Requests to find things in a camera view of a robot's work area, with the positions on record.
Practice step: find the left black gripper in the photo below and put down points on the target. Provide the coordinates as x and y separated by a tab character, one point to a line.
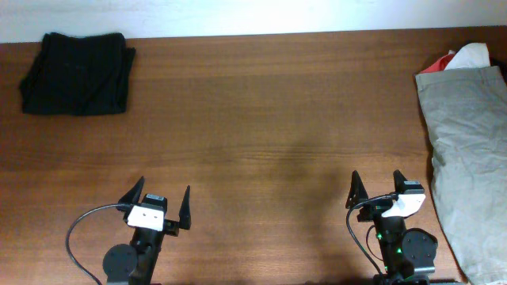
173	226

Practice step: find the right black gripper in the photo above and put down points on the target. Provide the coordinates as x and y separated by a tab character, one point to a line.
374	209

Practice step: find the khaki shorts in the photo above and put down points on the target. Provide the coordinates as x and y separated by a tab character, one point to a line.
465	113

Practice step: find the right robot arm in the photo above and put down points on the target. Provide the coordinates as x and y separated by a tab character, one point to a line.
407	254

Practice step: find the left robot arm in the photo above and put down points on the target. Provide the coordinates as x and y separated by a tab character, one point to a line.
134	262

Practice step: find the red garment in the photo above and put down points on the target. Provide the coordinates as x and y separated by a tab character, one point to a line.
439	65

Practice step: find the folded black garment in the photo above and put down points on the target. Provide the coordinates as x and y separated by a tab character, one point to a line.
78	76

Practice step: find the white shirt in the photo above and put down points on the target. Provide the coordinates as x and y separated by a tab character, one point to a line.
473	55

